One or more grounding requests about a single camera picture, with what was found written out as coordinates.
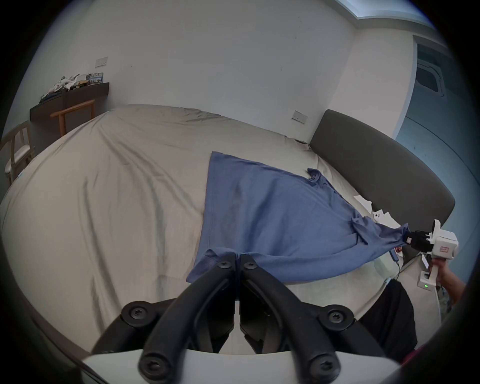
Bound wooden chair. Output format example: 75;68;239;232
50;99;97;136
0;121;37;185

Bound person's right forearm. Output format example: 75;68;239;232
437;271;468;313

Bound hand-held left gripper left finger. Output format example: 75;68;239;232
92;254;241;382

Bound person's right hand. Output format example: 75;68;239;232
429;258;455;289

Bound blue shirt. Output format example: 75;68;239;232
186;151;410;284

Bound person's legs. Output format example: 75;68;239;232
358;279;424;365

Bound white paper sheet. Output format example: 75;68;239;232
354;194;374;214

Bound bed with beige sheet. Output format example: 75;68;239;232
0;104;413;357

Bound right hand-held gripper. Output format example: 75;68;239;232
406;220;459;292

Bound dark grey padded headboard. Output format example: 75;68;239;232
309;109;456;241

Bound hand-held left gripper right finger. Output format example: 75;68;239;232
239;253;387;382

